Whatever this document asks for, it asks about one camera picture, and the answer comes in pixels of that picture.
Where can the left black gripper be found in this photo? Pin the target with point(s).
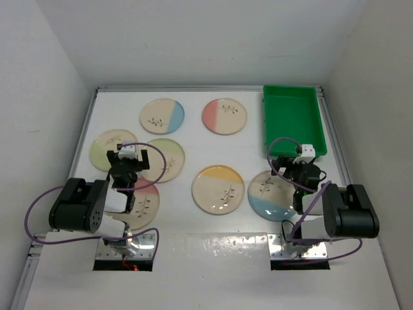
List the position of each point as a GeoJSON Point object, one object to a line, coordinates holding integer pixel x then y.
{"type": "Point", "coordinates": [113, 157]}

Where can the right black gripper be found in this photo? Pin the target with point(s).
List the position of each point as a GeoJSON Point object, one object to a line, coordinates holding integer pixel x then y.
{"type": "Point", "coordinates": [281, 163]}

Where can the green and cream plate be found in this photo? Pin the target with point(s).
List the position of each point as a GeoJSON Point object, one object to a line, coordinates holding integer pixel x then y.
{"type": "Point", "coordinates": [108, 141]}

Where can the red and cream plate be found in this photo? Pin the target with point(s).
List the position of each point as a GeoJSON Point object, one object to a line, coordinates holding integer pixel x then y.
{"type": "Point", "coordinates": [146, 205]}

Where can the light green cream plate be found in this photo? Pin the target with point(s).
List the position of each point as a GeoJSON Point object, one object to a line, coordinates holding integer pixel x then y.
{"type": "Point", "coordinates": [175, 160]}

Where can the blue and cream plate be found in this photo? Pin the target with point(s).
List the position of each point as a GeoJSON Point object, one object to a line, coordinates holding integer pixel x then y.
{"type": "Point", "coordinates": [162, 116]}

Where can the yellow and cream plate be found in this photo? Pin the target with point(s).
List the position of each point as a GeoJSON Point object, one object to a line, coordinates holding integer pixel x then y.
{"type": "Point", "coordinates": [218, 189]}

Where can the pink and cream plate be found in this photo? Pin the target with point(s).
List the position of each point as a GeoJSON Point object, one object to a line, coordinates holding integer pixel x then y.
{"type": "Point", "coordinates": [224, 116]}

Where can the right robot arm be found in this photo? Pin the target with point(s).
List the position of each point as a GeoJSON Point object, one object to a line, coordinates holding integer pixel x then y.
{"type": "Point", "coordinates": [346, 212]}

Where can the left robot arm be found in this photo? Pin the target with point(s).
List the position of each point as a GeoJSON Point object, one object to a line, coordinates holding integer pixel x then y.
{"type": "Point", "coordinates": [84, 206]}

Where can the green plastic bin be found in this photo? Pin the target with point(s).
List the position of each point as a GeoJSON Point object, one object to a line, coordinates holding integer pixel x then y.
{"type": "Point", "coordinates": [292, 112]}

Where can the blue bottom cream plate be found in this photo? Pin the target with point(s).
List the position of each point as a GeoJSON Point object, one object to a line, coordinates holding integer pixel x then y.
{"type": "Point", "coordinates": [271, 197]}

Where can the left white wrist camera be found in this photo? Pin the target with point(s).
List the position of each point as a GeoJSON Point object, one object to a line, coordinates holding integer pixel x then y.
{"type": "Point", "coordinates": [127, 152]}

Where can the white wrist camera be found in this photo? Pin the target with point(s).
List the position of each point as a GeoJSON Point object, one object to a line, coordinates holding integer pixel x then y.
{"type": "Point", "coordinates": [127, 152]}
{"type": "Point", "coordinates": [305, 154]}

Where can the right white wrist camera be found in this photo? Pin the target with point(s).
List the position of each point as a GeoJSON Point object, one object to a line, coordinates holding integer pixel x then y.
{"type": "Point", "coordinates": [305, 154]}

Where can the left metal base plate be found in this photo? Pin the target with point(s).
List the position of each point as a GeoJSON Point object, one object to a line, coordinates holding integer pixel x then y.
{"type": "Point", "coordinates": [145, 247]}

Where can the metal base plate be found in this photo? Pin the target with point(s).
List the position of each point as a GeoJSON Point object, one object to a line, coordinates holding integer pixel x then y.
{"type": "Point", "coordinates": [145, 247]}
{"type": "Point", "coordinates": [280, 249]}

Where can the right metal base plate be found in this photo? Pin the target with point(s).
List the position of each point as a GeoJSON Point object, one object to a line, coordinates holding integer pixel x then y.
{"type": "Point", "coordinates": [280, 249]}

